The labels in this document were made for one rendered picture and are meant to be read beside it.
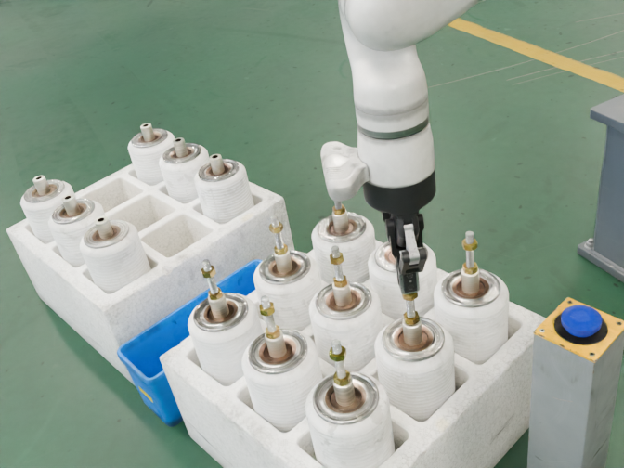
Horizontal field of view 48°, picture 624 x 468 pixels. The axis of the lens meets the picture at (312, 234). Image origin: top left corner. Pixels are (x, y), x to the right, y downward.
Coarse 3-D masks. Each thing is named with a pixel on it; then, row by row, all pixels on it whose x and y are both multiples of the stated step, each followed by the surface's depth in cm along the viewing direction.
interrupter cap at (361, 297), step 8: (352, 280) 94; (328, 288) 94; (352, 288) 93; (360, 288) 93; (320, 296) 93; (328, 296) 93; (352, 296) 92; (360, 296) 92; (368, 296) 92; (320, 304) 92; (328, 304) 92; (352, 304) 91; (360, 304) 90; (368, 304) 90; (320, 312) 90; (328, 312) 90; (336, 312) 90; (344, 312) 90; (352, 312) 90; (360, 312) 89
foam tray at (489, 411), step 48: (528, 336) 92; (192, 384) 94; (240, 384) 92; (480, 384) 86; (528, 384) 95; (192, 432) 106; (240, 432) 88; (288, 432) 85; (432, 432) 82; (480, 432) 89
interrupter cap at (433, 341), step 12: (396, 324) 86; (432, 324) 86; (384, 336) 85; (396, 336) 85; (432, 336) 84; (444, 336) 84; (384, 348) 84; (396, 348) 83; (408, 348) 83; (420, 348) 83; (432, 348) 82; (408, 360) 81; (420, 360) 81
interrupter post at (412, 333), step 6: (420, 318) 83; (408, 324) 82; (420, 324) 82; (408, 330) 82; (414, 330) 82; (420, 330) 83; (408, 336) 83; (414, 336) 83; (420, 336) 83; (408, 342) 84; (414, 342) 83; (420, 342) 84
